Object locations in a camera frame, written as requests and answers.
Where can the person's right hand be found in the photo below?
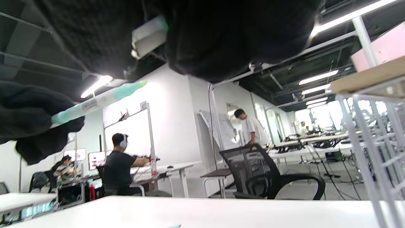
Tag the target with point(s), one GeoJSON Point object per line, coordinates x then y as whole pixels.
{"type": "Point", "coordinates": [237, 31]}

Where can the person's left hand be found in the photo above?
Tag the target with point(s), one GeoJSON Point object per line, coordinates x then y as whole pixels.
{"type": "Point", "coordinates": [25, 114]}

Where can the teal double-ended highlighter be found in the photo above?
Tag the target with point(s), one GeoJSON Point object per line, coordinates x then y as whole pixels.
{"type": "Point", "coordinates": [95, 103]}

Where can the computer monitor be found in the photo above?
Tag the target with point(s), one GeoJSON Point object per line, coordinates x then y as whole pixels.
{"type": "Point", "coordinates": [96, 159]}
{"type": "Point", "coordinates": [79, 154]}

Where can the white side table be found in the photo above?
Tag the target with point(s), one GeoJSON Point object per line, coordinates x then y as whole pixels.
{"type": "Point", "coordinates": [25, 199]}

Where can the group of ceiling lights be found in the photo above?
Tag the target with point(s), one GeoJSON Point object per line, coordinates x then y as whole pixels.
{"type": "Point", "coordinates": [318, 77]}

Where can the tilted whiteboard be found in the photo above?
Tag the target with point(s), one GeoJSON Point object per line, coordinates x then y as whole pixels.
{"type": "Point", "coordinates": [221, 129]}

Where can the white headphones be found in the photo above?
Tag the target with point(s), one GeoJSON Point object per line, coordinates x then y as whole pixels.
{"type": "Point", "coordinates": [123, 142]}

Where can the white framed partition panel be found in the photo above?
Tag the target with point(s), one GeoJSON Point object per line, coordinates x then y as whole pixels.
{"type": "Point", "coordinates": [133, 133]}

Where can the black mesh office chair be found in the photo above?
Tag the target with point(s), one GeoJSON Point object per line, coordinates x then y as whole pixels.
{"type": "Point", "coordinates": [250, 167]}

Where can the clear water bottle red label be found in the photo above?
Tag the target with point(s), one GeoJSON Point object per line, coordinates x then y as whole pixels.
{"type": "Point", "coordinates": [154, 169]}

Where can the white cart with brown top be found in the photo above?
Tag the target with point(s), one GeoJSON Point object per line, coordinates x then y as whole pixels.
{"type": "Point", "coordinates": [218, 173]}

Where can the white office desk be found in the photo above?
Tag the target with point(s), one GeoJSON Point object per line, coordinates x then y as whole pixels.
{"type": "Point", "coordinates": [177, 167]}

